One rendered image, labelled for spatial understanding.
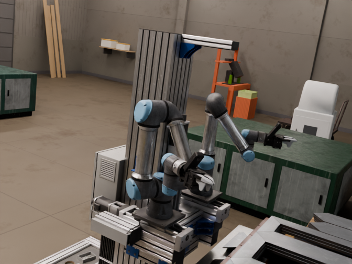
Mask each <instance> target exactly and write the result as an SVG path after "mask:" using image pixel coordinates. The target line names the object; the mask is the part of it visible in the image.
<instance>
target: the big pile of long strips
mask: <svg viewBox="0 0 352 264"><path fill-rule="evenodd" d="M313 214H314V215H313V218H314V221H315V222H310V223H309V224H308V228H311V229H314V230H317V231H319V232H323V233H326V234H329V235H332V236H335V237H338V238H341V239H344V240H347V241H350V242H352V220H349V219H346V218H343V217H339V216H336V215H333V214H330V213H313Z"/></svg>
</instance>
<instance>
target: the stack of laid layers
mask: <svg viewBox="0 0 352 264"><path fill-rule="evenodd" d="M274 232H277V233H280V232H283V233H285V234H288V235H291V236H294V237H297V238H300V239H303V240H306V241H309V242H311V243H314V244H317V245H320V246H323V247H326V248H329V249H331V250H334V251H337V252H341V253H343V254H346V255H349V256H352V248H350V247H347V246H344V245H341V244H338V243H335V242H333V241H330V240H327V239H324V238H321V237H318V236H315V235H312V234H309V233H306V232H303V231H300V230H297V229H295V228H292V227H289V226H285V225H282V224H280V225H279V226H278V227H277V229H276V230H275V231H274ZM265 250H266V251H268V252H271V253H273V254H276V255H279V256H281V257H284V258H287V259H290V260H292V261H295V262H298V263H300V264H325V263H323V262H320V261H317V260H314V259H312V258H309V257H306V256H304V255H301V254H298V253H295V252H292V251H290V250H287V249H284V248H282V247H279V246H276V245H273V244H271V243H268V242H265V243H264V244H263V245H262V246H261V247H260V248H259V249H258V251H257V252H256V253H255V254H254V255H253V256H252V258H253V259H255V260H258V259H259V258H260V256H261V255H262V254H263V253H264V251H265Z"/></svg>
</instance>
